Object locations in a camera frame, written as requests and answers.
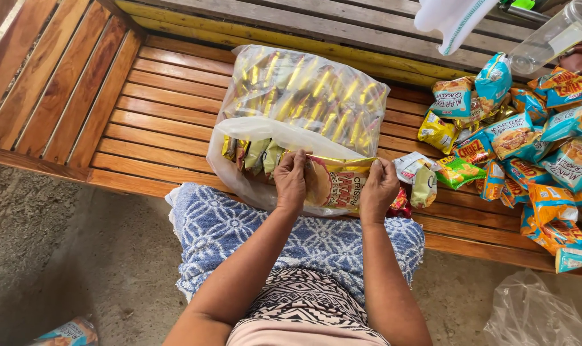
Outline person's left hand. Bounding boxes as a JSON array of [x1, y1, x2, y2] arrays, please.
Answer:
[[273, 149, 309, 212]]

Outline person's right hand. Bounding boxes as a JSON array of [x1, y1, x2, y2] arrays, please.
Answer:
[[359, 158, 401, 227]]

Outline gold potato snack packet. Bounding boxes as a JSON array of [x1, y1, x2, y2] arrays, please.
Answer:
[[280, 150, 378, 214]]

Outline white sachet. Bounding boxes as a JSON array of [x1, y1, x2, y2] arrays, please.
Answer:
[[392, 151, 441, 185]]

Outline red snack packet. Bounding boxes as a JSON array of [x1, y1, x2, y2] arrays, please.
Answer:
[[387, 186, 413, 219]]

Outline pale green sachet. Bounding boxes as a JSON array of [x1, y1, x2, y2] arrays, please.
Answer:
[[410, 166, 438, 210]]

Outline bundle of gold packets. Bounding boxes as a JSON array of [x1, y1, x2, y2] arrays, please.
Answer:
[[221, 50, 389, 175]]

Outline yellow snack packet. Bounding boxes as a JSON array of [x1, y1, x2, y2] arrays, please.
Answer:
[[417, 111, 460, 155]]

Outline green snack packet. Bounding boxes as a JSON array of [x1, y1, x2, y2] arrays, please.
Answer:
[[435, 155, 487, 190]]

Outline blue white patterned towel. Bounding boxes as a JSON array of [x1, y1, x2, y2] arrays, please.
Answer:
[[165, 183, 425, 308]]

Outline grey yellow wooden bench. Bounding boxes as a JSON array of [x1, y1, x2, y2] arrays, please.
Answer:
[[114, 0, 565, 88]]

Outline black white patterned shorts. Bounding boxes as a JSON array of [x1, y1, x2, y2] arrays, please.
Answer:
[[244, 268, 369, 328]]

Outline white cloth with green stitching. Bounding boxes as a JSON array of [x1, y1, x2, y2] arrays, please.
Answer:
[[413, 0, 499, 56]]

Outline heap of blue orange packets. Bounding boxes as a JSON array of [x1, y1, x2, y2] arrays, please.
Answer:
[[428, 52, 582, 280]]

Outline brown wooden slatted bench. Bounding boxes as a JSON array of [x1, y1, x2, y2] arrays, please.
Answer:
[[0, 0, 582, 280]]

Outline pink shirt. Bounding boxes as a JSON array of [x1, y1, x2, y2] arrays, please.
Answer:
[[225, 318, 392, 346]]

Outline crumpled clear plastic bag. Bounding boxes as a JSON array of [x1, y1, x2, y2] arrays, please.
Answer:
[[483, 268, 582, 346]]

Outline clear plastic bottle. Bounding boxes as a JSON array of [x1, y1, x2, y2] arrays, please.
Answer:
[[508, 0, 582, 76]]

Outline green black tool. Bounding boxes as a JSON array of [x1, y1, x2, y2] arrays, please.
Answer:
[[498, 0, 553, 24]]

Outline brown bag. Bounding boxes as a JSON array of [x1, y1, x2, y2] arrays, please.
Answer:
[[558, 42, 582, 82]]

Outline blue orange snack packet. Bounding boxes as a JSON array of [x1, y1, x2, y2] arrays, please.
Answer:
[[28, 316, 99, 346]]

